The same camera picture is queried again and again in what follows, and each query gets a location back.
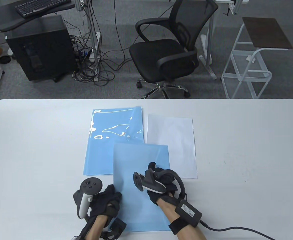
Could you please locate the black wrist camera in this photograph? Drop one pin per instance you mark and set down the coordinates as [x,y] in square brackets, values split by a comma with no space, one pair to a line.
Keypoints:
[117,227]

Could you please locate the person's right hand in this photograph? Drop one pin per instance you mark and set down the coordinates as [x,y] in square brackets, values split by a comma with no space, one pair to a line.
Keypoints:
[169,185]

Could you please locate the black round lid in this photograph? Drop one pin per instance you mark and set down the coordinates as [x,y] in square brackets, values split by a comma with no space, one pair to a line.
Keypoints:
[5,60]

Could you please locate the white cart with brown top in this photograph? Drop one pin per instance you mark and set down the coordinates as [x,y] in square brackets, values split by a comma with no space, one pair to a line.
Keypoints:
[266,32]

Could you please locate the white paper sheet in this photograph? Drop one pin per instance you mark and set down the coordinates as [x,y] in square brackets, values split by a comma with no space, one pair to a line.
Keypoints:
[171,135]

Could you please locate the small white object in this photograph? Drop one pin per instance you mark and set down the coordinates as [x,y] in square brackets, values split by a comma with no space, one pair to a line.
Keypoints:
[250,58]

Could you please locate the white and black controller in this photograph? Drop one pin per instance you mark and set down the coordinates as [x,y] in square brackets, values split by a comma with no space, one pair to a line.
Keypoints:
[151,186]
[90,186]

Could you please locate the black computer tower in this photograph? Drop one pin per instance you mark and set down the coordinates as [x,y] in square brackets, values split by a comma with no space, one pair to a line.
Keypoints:
[41,50]

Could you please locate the black keyboard desk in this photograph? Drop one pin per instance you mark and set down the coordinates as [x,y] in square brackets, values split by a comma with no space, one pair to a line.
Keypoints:
[1,20]

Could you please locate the person's left forearm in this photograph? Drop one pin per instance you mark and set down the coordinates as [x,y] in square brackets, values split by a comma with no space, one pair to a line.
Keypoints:
[96,228]

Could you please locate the grey metal desk leg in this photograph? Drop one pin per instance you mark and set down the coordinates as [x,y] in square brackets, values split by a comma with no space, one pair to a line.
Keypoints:
[92,37]

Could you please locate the white power strip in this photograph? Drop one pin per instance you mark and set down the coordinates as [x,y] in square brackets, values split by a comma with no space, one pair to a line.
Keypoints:
[98,37]

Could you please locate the person's right forearm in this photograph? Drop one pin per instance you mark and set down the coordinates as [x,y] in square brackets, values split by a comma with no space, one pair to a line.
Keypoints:
[171,212]

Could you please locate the black keyboard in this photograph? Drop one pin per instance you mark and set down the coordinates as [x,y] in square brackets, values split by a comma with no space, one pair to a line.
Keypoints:
[36,6]

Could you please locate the person's left hand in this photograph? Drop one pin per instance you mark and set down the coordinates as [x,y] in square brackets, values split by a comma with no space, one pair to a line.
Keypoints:
[106,202]

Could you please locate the black mesh office chair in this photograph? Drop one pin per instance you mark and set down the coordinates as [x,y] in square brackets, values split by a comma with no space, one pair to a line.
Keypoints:
[159,53]

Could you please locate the white desk frame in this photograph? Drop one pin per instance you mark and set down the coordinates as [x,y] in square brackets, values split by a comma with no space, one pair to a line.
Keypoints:
[209,37]

